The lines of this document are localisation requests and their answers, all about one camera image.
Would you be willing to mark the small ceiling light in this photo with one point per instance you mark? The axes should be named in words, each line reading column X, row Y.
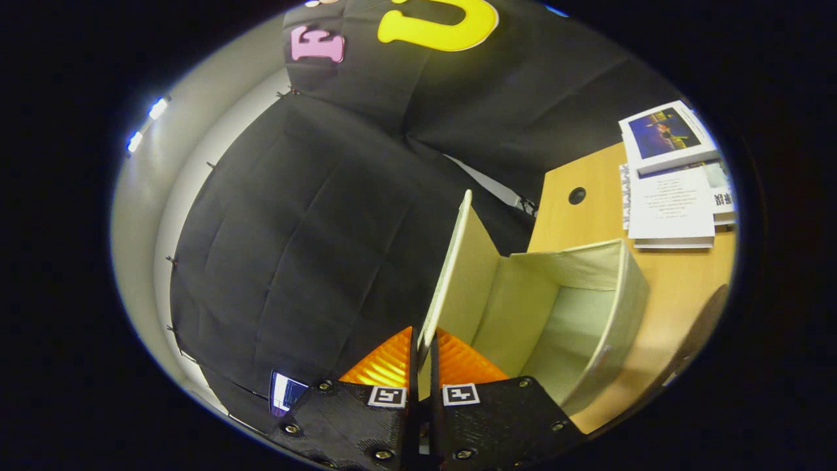
column 135, row 142
column 159, row 108

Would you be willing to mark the brown fuzzy shoe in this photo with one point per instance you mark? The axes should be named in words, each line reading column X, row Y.
column 709, row 320

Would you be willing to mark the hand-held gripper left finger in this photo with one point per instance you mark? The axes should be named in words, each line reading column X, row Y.
column 414, row 418

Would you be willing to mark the plain white paperback book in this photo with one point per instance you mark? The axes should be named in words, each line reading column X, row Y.
column 670, row 203

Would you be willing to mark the white book blue photo cover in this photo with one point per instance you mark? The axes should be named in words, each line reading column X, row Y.
column 664, row 134

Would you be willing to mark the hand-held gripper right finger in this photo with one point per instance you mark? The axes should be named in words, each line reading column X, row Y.
column 434, row 425

